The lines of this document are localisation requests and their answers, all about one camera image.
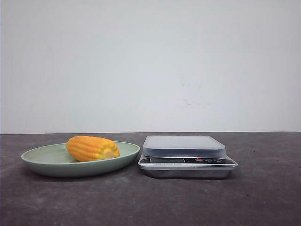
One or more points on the yellow corn cob piece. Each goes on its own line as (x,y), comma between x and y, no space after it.
(89,148)

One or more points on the silver digital kitchen scale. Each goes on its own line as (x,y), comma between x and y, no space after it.
(192,156)

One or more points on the light green oval plate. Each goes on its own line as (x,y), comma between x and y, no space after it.
(55,161)

